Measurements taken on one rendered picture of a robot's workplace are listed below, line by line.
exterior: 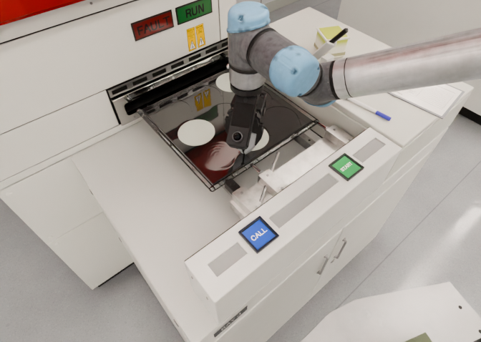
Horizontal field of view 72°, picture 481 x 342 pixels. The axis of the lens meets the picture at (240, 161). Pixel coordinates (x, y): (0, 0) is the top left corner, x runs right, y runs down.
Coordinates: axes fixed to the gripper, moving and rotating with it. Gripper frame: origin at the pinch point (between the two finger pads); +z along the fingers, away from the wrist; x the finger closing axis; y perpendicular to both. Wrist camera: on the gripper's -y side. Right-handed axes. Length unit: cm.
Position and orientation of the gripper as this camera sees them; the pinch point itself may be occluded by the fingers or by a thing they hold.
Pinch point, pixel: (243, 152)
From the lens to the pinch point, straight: 83.5
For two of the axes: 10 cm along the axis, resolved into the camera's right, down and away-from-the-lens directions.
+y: 2.7, -7.4, 6.2
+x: -9.6, -2.1, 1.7
